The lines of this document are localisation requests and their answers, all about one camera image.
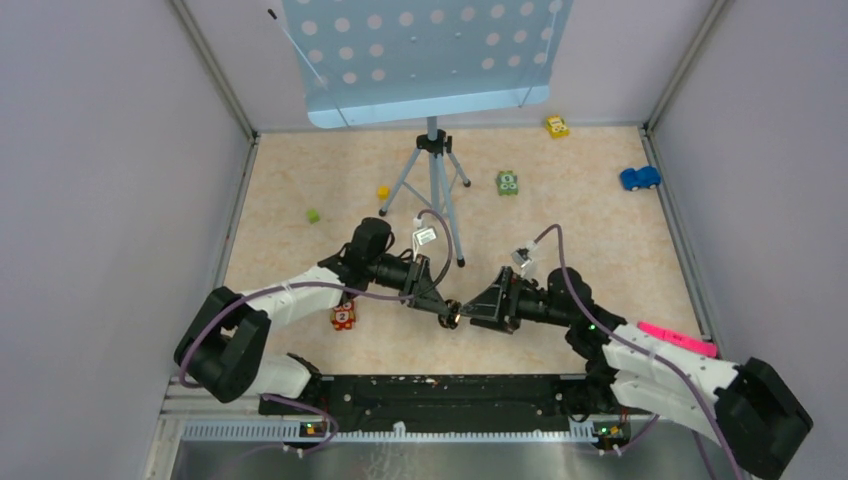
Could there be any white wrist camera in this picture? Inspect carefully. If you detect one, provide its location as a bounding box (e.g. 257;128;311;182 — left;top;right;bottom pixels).
511;240;538;279
411;216;438;258

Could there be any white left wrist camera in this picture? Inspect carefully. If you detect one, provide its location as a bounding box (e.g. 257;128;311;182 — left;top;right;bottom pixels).
411;216;438;258

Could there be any small green cube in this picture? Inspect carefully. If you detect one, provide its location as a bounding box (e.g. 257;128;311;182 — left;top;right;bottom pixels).
307;209;321;224

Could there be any yellow toy block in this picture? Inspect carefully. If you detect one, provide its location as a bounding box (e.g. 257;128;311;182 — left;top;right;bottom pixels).
545;115;570;139

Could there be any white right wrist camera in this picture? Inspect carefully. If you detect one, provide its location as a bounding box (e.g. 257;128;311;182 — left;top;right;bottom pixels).
511;240;538;279

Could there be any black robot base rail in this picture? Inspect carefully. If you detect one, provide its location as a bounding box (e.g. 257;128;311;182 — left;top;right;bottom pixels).
299;374;643;437

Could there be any green monster toy block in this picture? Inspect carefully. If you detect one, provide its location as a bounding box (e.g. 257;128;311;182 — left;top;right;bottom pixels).
495;170;519;196

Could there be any red owl number block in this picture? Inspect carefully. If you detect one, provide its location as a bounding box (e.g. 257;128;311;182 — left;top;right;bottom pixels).
330;301;357;331

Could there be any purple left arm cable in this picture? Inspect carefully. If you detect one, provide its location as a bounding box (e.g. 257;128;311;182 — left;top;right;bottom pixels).
177;209;455;390

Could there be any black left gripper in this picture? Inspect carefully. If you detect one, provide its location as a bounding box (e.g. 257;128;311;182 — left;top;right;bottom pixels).
367;253;449;315

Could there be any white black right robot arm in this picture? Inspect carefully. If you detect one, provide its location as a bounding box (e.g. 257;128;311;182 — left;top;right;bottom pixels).
459;267;813;479

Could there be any pink highlighter marker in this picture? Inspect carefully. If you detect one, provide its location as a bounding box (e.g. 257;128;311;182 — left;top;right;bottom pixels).
637;321;718;358

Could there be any earbuds case base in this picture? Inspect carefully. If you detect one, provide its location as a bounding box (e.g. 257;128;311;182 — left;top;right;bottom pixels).
437;299;461;330

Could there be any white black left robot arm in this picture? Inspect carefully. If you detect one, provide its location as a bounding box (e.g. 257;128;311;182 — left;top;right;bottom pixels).
174;217;460;414

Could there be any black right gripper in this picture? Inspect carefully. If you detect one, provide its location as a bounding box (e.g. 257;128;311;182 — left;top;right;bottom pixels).
459;266;573;334

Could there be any blue toy car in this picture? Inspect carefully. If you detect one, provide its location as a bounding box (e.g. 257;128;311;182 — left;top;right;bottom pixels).
619;165;662;191

